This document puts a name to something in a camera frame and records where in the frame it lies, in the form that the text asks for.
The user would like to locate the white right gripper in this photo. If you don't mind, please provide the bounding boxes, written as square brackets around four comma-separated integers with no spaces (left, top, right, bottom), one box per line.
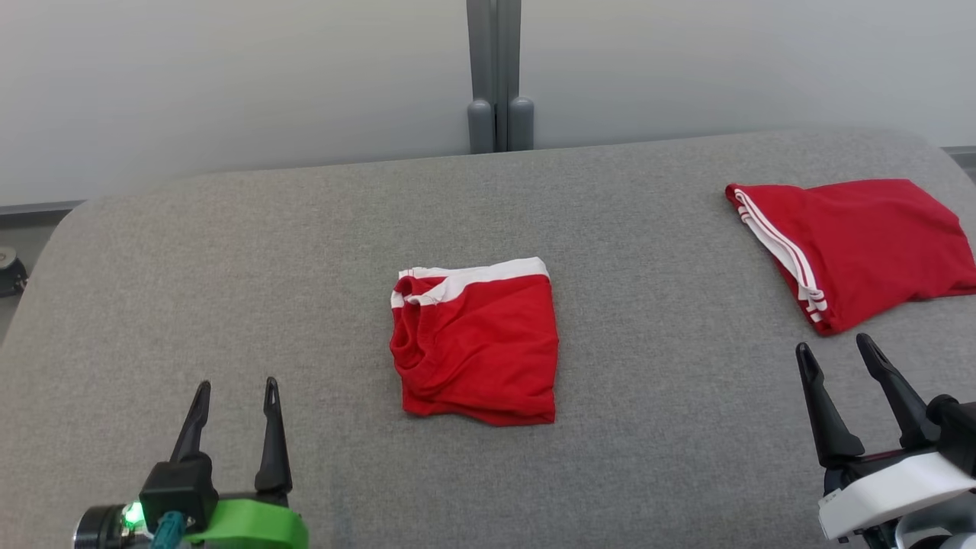
[795,333,976,543]

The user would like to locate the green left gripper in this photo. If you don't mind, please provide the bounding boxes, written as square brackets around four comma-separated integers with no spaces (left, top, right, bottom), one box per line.
[169,377,310,549]

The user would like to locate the red white basketball shorts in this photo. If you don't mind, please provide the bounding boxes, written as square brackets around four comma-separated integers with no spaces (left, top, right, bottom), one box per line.
[724,178,976,337]

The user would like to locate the red basketball jersey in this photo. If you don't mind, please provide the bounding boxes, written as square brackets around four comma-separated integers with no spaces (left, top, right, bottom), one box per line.
[389,257,560,427]

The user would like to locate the grey fabric sofa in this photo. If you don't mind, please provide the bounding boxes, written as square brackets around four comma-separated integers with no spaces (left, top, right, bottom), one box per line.
[0,126,976,549]

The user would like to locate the round black floor object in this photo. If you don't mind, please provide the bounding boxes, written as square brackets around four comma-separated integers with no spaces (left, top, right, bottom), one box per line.
[0,246,30,299]

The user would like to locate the teal cable connector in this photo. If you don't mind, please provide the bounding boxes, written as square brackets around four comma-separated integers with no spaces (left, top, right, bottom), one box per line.
[150,511,188,549]

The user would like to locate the grey partition post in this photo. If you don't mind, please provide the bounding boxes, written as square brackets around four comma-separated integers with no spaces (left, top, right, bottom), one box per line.
[497,0,535,152]
[467,0,498,155]

